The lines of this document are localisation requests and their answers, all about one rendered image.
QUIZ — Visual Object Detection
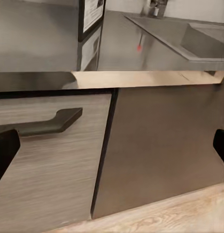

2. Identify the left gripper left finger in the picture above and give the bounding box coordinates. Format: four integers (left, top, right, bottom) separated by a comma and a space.
0, 129, 20, 180

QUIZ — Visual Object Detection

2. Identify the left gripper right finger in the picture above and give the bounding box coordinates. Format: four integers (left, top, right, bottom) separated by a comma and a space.
213, 129, 224, 162

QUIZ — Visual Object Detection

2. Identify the poster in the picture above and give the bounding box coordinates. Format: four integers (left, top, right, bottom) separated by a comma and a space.
78, 0, 106, 42

